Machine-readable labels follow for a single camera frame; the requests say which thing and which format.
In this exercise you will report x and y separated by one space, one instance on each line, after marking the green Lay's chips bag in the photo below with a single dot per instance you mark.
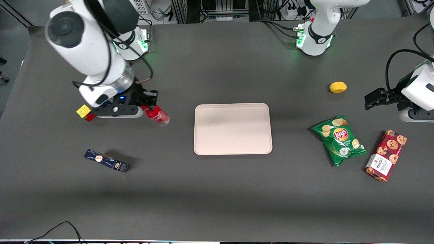
340 140

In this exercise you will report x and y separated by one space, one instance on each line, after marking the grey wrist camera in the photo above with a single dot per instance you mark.
417 116
115 112

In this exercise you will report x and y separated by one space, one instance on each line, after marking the dark blue long box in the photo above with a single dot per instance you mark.
106 160

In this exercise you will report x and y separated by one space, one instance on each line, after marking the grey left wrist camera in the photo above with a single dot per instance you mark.
417 116

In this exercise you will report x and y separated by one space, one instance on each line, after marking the black equipment rack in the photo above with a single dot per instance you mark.
190 10

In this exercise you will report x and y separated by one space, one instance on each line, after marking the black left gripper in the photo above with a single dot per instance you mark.
392 94

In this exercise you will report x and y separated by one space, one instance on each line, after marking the small white power strip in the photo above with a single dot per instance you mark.
224 18

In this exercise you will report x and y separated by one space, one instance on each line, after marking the multicoloured puzzle cube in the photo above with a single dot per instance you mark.
84 112

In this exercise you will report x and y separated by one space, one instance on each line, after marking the white perforated box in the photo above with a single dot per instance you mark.
141 6

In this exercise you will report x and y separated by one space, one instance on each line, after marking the red coke bottle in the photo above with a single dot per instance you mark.
157 117

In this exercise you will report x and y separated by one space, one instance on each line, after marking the aluminium frame profile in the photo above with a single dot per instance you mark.
412 6

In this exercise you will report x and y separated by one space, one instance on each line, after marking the yellow lemon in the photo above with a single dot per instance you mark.
338 87

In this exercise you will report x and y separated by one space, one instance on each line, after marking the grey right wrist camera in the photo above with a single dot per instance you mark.
115 112

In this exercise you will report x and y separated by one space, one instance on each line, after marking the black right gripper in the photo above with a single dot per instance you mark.
135 95

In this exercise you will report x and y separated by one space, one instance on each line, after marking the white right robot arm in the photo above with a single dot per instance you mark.
84 51

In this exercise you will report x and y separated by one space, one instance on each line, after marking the beige plastic tray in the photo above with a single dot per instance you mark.
233 128

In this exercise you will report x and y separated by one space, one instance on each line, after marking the red Walkers cookie box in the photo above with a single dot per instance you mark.
386 156

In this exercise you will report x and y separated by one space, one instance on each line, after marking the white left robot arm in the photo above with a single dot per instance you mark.
318 34

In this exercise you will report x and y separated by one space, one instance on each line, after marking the large white power strip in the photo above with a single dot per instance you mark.
295 12

